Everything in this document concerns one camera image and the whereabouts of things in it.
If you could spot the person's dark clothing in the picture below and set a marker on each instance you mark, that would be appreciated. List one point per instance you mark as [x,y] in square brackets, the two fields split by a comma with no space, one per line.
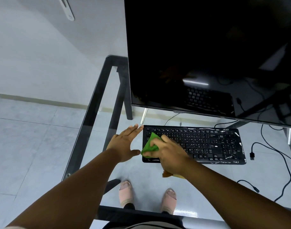
[145,224]

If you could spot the person's right hand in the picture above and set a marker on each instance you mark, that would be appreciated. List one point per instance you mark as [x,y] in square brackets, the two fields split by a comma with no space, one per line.
[170,157]

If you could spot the orange yellow cloth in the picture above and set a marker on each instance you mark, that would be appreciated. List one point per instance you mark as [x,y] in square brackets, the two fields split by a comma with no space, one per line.
[170,175]

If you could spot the black flat screen monitor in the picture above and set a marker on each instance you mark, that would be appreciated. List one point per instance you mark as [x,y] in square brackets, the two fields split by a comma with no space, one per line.
[207,45]

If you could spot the person's left middle finger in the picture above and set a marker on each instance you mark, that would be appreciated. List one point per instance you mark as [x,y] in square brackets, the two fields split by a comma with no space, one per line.
[132,129]

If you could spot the person's left hand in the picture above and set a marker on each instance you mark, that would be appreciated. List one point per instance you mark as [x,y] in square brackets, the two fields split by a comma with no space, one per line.
[120,145]

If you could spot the silver monitor stand leg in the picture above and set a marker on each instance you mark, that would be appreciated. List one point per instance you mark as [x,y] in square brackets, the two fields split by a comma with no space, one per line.
[144,116]
[289,135]

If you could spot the white wall bracket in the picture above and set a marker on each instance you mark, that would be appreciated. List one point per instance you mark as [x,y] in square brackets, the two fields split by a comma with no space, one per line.
[67,10]

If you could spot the person's right thumb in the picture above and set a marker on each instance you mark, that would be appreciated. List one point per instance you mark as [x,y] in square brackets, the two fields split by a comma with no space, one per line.
[151,154]

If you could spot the pink slipper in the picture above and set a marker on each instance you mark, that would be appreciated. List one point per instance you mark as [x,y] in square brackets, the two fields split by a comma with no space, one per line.
[125,193]
[169,201]

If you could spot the person's left forearm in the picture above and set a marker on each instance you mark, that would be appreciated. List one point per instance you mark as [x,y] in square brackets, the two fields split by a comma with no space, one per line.
[71,195]

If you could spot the green cleaning cloth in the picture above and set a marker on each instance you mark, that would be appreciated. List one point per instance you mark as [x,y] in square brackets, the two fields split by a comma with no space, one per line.
[147,147]

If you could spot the black computer keyboard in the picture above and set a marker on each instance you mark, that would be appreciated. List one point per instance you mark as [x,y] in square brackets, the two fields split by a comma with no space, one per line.
[207,143]

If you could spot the person's left thumb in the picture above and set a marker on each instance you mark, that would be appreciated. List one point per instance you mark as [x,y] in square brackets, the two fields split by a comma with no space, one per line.
[135,153]

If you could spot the person's right forearm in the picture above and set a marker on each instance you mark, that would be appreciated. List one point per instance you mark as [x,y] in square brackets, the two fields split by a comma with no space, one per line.
[233,200]

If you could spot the black metal table frame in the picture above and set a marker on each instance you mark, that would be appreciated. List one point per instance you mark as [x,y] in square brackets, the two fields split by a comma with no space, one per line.
[88,121]

